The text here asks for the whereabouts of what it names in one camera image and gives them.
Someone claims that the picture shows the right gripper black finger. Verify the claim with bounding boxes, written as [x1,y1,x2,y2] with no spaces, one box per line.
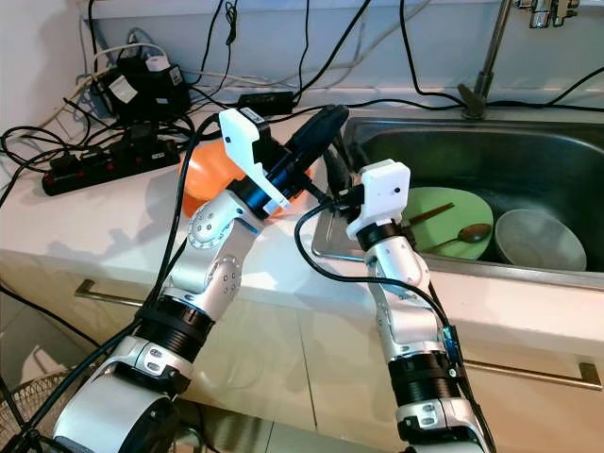
[326,142,352,193]

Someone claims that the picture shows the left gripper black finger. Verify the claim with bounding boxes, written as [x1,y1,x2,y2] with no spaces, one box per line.
[294,104,350,163]

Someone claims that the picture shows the orange plastic bowl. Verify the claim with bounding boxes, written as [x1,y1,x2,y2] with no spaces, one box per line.
[179,140,248,216]

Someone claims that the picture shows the orange plastic plate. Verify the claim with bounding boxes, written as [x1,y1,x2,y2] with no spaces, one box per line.
[182,179,310,218]

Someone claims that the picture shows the white kitchen base cabinet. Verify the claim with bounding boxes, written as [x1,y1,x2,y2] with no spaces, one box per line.
[0,255,604,453]

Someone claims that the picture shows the black power adapter brick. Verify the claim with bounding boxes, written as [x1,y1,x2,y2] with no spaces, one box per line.
[239,91,295,116]

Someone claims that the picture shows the brown wooden chopsticks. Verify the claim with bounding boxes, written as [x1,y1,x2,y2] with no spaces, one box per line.
[406,201,456,226]

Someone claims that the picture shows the green plastic plate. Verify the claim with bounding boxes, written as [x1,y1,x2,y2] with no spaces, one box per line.
[401,187,495,262]

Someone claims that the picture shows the black charger with white label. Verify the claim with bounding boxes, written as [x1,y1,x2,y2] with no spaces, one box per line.
[99,55,192,122]

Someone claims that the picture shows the metal sink faucet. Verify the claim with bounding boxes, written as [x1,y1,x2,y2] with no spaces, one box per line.
[458,0,581,119]

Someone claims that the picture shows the black power strip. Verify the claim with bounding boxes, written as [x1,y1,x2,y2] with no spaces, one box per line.
[42,140,185,196]

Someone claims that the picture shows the stainless steel sink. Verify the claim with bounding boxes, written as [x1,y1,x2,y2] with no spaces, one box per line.
[310,115,604,292]

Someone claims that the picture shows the white bowl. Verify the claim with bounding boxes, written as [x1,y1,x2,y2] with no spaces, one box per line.
[494,208,588,273]

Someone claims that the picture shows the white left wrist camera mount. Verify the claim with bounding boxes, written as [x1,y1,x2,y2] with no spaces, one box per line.
[219,107,289,210]

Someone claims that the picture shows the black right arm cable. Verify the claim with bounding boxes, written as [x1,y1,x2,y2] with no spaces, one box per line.
[293,203,463,378]

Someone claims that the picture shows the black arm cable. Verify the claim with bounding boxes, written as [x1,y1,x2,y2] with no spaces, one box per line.
[9,118,246,453]
[293,203,463,378]

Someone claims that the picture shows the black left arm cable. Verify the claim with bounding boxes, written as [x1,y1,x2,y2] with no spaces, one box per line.
[9,118,246,453]

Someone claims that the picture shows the black power strip cord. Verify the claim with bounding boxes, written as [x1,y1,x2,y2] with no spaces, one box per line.
[0,283,76,350]

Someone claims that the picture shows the grey wire guard floor fan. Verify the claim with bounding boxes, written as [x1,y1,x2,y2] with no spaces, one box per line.
[0,373,76,453]

